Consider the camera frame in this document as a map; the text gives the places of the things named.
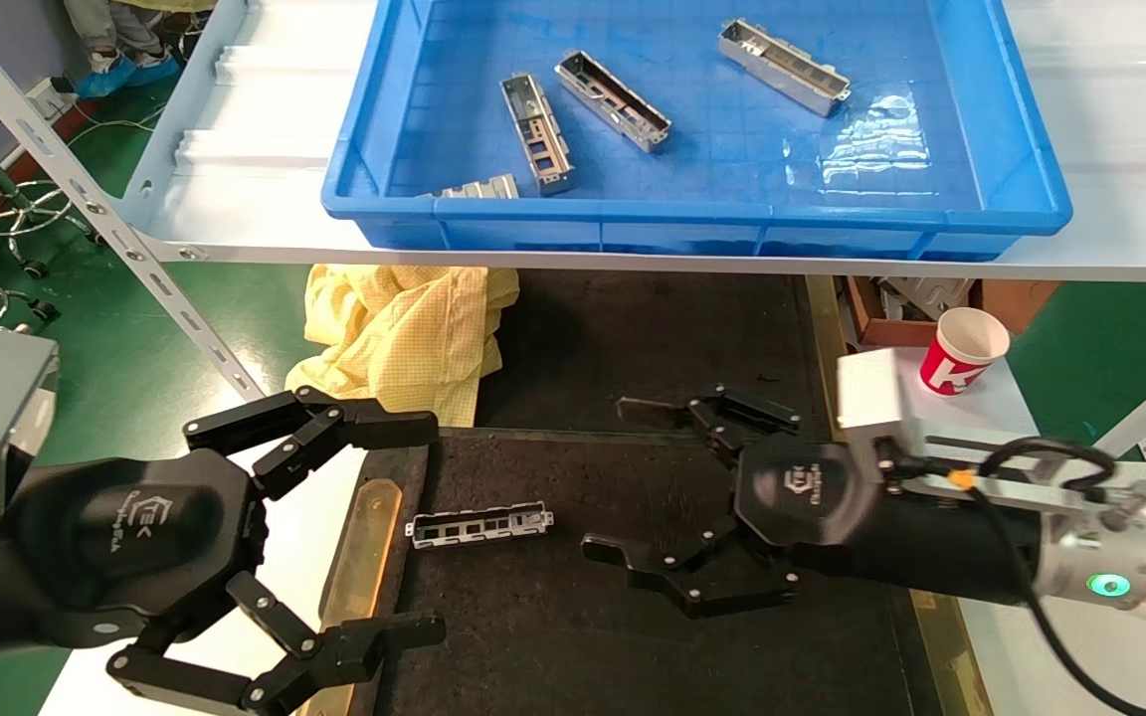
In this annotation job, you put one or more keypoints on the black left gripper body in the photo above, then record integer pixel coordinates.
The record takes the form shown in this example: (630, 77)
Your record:
(135, 537)

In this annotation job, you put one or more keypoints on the silver metal channel part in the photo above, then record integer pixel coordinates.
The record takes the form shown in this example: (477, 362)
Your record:
(538, 134)
(613, 99)
(782, 65)
(536, 520)
(483, 187)

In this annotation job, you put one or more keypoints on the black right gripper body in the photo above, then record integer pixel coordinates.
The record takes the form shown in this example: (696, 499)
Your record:
(812, 497)

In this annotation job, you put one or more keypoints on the large blue plastic bin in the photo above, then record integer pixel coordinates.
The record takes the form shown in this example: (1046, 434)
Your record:
(712, 164)

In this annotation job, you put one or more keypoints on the grey metal bracket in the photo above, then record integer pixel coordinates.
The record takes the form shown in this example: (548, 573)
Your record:
(926, 293)

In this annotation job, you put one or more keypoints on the white power strip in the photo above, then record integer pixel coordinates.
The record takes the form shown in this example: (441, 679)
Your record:
(48, 97)

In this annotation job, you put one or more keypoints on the white slotted-angle metal shelf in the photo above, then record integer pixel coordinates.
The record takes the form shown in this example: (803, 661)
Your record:
(235, 199)

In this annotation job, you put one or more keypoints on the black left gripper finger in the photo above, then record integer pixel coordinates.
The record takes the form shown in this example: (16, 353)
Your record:
(334, 428)
(364, 641)

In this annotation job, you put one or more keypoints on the yellow cloth garment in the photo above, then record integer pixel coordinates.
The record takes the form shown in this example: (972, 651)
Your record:
(394, 338)

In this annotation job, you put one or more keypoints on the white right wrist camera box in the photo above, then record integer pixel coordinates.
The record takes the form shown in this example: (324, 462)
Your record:
(871, 398)

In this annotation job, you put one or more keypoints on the white table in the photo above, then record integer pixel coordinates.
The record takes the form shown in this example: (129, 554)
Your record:
(296, 547)
(1130, 676)

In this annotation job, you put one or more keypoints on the white flat platform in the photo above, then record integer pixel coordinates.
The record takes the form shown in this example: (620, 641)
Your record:
(991, 418)

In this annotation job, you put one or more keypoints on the person in grey trousers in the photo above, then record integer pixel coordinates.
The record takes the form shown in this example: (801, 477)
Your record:
(110, 70)

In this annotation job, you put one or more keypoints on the brown cardboard box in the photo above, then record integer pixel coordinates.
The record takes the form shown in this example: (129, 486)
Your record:
(1016, 298)

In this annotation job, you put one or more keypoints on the red and white paper cup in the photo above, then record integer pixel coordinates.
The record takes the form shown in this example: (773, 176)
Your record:
(961, 348)

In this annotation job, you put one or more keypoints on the black tray with brass edges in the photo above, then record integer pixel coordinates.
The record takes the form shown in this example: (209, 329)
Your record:
(553, 636)
(633, 338)

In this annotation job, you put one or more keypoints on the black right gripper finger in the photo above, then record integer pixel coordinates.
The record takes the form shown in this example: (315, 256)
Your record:
(722, 587)
(742, 418)

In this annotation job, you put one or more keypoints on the clear plastic bag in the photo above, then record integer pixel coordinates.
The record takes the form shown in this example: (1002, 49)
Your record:
(876, 149)

